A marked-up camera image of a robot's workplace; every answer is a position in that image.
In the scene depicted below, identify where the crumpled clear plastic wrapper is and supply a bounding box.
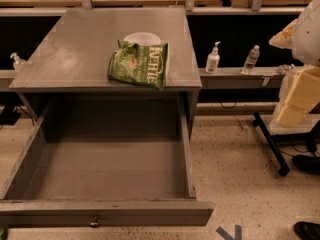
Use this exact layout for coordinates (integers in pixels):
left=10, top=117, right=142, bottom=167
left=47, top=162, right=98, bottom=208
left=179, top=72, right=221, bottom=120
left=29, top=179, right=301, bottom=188
left=278, top=64, right=295, bottom=75

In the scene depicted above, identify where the clear pump sanitizer bottle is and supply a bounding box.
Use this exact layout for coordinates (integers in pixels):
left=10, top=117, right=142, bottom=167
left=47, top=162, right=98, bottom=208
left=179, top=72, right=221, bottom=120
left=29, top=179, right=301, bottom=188
left=10, top=52, right=26, bottom=72

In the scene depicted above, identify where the white pump lotion bottle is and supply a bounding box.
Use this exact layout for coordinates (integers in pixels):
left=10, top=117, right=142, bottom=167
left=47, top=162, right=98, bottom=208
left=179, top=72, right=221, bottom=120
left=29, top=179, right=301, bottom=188
left=205, top=41, right=220, bottom=74

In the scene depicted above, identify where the clear plastic water bottle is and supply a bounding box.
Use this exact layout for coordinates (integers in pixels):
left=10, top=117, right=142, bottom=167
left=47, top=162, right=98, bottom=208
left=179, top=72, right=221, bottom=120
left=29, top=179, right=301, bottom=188
left=242, top=45, right=260, bottom=74

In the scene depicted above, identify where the open grey top drawer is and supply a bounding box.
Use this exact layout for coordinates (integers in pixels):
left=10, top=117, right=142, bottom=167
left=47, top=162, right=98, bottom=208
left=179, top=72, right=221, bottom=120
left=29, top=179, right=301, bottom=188
left=0, top=94, right=213, bottom=227

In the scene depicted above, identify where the black shoe upper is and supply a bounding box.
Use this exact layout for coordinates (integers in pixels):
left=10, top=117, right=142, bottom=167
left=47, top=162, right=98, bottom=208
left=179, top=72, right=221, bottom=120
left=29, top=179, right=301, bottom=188
left=292, top=155, right=320, bottom=175

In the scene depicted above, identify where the grey metal cabinet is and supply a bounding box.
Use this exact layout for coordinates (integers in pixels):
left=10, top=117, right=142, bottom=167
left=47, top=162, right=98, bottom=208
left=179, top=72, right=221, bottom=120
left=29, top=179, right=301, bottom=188
left=10, top=8, right=201, bottom=140

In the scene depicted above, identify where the blue tape floor marker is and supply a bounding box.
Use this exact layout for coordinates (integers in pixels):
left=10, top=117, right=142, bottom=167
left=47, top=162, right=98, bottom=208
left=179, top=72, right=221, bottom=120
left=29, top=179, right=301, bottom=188
left=215, top=224, right=243, bottom=240

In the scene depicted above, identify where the black shoe lower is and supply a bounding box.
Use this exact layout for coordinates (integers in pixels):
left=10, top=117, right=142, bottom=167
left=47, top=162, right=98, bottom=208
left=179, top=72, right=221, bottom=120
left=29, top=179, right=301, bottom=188
left=294, top=221, right=320, bottom=240

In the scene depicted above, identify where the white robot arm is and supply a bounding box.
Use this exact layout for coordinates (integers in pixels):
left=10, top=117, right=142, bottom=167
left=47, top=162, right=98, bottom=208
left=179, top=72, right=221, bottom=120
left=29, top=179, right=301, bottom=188
left=269, top=0, right=320, bottom=128

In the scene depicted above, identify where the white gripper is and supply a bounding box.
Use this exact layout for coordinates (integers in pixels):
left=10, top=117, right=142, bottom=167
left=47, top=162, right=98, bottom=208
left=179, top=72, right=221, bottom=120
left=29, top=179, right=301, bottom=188
left=269, top=20, right=320, bottom=128

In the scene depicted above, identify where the black table leg base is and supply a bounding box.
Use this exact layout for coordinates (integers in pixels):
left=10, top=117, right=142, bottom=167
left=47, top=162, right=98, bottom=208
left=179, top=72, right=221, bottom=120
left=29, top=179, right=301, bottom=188
left=253, top=112, right=290, bottom=176

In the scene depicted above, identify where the black shoe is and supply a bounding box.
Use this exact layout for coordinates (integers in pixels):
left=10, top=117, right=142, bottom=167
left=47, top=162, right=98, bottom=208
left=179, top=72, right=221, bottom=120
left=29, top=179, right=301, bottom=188
left=292, top=155, right=320, bottom=175
left=294, top=221, right=320, bottom=240

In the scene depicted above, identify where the green kettle chip bag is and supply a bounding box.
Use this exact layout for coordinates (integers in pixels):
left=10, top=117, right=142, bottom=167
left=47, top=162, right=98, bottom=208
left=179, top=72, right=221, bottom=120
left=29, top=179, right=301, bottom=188
left=107, top=40, right=168, bottom=90

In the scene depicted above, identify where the white bowl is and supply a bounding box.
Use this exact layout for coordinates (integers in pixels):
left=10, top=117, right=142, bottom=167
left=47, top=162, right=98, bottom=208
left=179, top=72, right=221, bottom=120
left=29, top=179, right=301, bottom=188
left=124, top=32, right=161, bottom=46

